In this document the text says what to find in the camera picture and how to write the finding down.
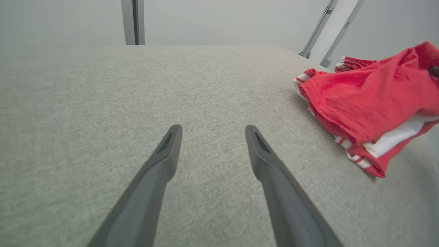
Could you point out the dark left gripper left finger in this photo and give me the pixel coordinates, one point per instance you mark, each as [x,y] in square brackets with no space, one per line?
[137,206]

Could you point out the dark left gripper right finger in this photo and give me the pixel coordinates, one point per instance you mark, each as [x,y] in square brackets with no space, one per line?
[291,212]

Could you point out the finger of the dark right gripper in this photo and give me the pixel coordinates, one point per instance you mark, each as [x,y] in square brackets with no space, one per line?
[435,71]

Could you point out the red Bulls jersey white sleeves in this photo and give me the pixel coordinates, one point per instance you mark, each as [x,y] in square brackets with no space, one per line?
[360,99]

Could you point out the red and white jersey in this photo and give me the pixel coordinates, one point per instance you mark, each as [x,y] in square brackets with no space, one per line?
[380,166]

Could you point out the grey slanted metal bar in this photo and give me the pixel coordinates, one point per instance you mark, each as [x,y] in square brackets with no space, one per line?
[343,31]
[317,29]

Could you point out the grey metal partition post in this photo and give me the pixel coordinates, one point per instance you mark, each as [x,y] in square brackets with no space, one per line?
[127,20]

